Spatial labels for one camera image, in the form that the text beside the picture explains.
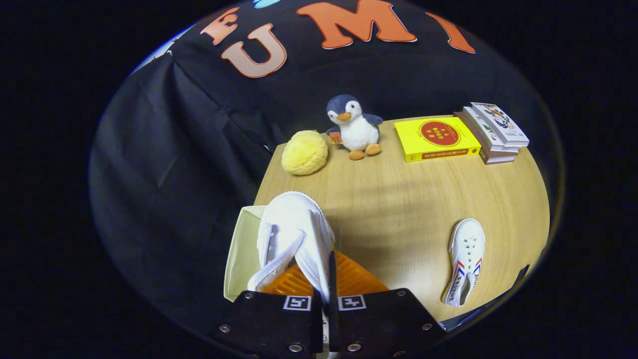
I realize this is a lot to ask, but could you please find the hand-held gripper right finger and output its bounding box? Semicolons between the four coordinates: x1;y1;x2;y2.
326;251;447;359

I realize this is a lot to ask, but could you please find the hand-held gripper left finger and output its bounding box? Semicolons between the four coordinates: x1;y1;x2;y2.
209;263;324;359

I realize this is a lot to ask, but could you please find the beige fabric storage box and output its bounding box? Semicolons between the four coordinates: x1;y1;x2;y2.
223;205;267;302

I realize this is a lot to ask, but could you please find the white canvas shoe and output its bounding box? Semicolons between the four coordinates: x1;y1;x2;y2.
443;218;485;307
248;191;337;305

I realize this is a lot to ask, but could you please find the yellow round plush toy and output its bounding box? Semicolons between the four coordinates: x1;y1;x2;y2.
281;130;329;176

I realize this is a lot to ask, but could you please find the black backdrop cloth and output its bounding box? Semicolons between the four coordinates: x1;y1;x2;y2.
90;0;564;330

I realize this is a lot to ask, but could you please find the penguin plush toy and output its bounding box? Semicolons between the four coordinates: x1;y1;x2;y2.
326;94;383;161

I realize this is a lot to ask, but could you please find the yellow book with red circle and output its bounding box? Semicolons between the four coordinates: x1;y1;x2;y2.
394;117;482;163

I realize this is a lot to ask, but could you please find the white thin book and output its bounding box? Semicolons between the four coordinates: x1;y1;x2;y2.
463;106;519;153

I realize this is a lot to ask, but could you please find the white illustrated cover book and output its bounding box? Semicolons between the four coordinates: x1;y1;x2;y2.
471;102;530;148

